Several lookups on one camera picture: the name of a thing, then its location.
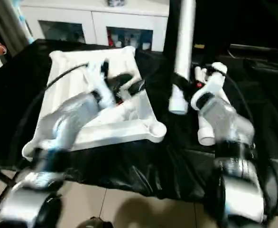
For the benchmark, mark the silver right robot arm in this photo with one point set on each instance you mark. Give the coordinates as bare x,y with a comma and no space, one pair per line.
234,128

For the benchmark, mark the black plastic mat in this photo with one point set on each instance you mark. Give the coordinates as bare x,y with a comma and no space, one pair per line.
143,166

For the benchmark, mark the small tan box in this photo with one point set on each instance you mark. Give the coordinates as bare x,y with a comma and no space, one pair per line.
199,46

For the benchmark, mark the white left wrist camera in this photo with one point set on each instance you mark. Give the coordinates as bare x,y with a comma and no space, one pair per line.
106,90

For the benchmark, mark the white plastic table top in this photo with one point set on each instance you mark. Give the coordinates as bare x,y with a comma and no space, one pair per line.
125,128

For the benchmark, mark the small grey cabinet ornament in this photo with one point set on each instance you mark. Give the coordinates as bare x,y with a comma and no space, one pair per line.
116,3

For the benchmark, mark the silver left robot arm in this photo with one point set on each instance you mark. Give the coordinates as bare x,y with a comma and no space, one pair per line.
68,123

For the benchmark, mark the red bottle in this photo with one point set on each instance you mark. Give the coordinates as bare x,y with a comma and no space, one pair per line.
111,40

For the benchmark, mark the grey curtain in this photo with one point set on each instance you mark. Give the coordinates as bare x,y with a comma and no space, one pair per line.
1,19

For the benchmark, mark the white plastic table leg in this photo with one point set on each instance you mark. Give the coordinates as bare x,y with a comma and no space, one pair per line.
206,135
184,38

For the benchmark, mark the dark robot torso part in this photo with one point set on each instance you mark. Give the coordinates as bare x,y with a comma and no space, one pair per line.
95,223

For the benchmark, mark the black flat screen television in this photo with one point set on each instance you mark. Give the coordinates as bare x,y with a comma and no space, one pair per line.
257,23

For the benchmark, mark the white glass-door cabinet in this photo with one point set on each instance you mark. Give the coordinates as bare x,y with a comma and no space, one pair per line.
91,21

